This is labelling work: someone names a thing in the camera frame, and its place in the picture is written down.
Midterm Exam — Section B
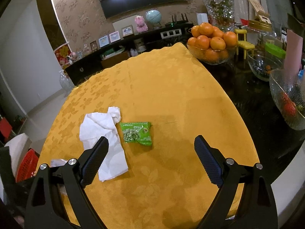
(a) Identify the clear cartoon plastic packet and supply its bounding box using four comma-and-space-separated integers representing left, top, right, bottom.
50, 159, 67, 196

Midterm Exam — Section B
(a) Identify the white paper tissue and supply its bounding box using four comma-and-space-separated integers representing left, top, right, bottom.
79, 106, 129, 183

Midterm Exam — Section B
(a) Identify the green pea snack packet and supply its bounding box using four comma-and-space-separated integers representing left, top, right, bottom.
120, 122, 152, 146

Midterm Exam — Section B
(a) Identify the red plastic mesh basket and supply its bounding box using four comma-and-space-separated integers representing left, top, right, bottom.
15, 149, 39, 182

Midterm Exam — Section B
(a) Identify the white cushioned sofa bench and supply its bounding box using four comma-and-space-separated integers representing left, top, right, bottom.
5, 133, 32, 177

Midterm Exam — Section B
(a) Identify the red chair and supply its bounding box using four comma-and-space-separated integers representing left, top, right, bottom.
0, 117, 12, 142

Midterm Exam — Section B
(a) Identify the yellow floral tablecloth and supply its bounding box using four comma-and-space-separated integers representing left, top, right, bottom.
39, 44, 259, 228

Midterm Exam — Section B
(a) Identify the clear large water bottle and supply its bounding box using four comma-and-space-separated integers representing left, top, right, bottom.
59, 70, 75, 95

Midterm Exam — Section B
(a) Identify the glass bowl with strawberries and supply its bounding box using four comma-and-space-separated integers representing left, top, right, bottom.
269, 70, 304, 131

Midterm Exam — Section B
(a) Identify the black tv cabinet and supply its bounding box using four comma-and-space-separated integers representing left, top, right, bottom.
66, 22, 193, 86

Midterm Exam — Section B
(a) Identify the small yellow toy chair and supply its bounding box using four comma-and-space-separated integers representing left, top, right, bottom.
234, 29, 255, 60

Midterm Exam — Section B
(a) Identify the glass bowl of oranges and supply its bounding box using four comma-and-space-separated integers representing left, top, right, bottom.
187, 22, 238, 65

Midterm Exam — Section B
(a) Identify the white router box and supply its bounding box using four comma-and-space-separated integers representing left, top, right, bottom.
197, 13, 209, 25

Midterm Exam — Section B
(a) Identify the pink plush toy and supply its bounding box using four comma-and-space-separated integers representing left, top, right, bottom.
134, 15, 148, 33

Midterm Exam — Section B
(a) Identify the crystal vase with roses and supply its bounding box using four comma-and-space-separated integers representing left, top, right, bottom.
203, 0, 235, 32

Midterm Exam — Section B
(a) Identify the light blue globe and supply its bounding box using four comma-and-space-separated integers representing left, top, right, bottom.
145, 9, 162, 28

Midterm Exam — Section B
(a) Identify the red festive wall poster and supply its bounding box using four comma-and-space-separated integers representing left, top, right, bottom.
54, 43, 71, 67

